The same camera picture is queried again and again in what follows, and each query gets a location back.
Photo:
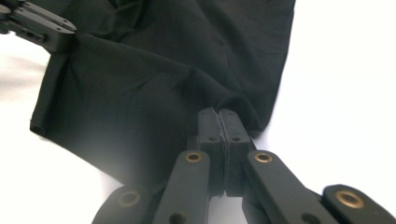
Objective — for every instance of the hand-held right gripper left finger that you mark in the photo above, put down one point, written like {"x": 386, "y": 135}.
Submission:
{"x": 213, "y": 143}

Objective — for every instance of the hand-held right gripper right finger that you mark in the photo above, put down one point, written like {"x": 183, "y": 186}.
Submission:
{"x": 236, "y": 146}

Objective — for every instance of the black shorts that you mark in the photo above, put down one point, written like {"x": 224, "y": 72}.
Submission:
{"x": 155, "y": 77}

